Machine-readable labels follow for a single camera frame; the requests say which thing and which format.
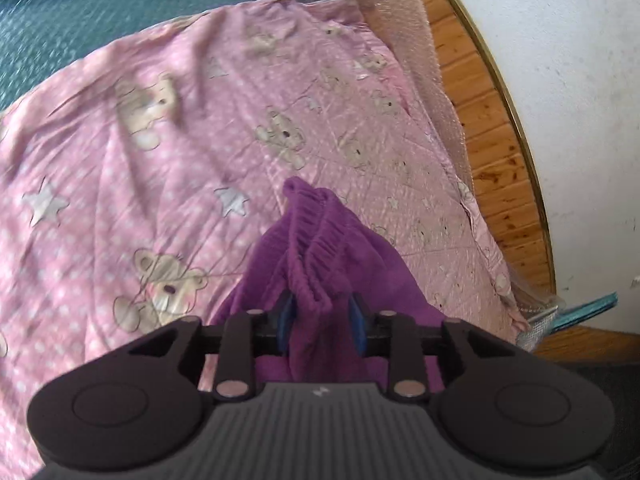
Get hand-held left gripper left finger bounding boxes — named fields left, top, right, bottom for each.
left=109, top=292, right=296, bottom=403

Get pink bear print blanket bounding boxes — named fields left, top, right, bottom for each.
left=0, top=0, right=526, bottom=480

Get purple pants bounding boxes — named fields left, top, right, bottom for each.
left=207, top=177, right=451, bottom=393

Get teal mat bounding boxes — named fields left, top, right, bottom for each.
left=0, top=0, right=351, bottom=111

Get clear bubble wrap sheet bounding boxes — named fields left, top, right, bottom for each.
left=345, top=0, right=561, bottom=353

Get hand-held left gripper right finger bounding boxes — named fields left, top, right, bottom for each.
left=347, top=294, right=531, bottom=402

